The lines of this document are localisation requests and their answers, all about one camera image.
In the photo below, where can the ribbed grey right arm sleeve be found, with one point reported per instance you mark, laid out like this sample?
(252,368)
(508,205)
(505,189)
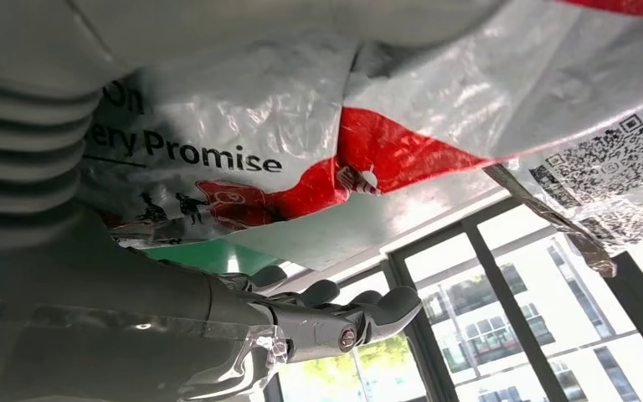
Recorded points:
(22,161)

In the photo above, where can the dark window frame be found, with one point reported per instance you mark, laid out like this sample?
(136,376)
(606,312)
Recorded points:
(499,277)

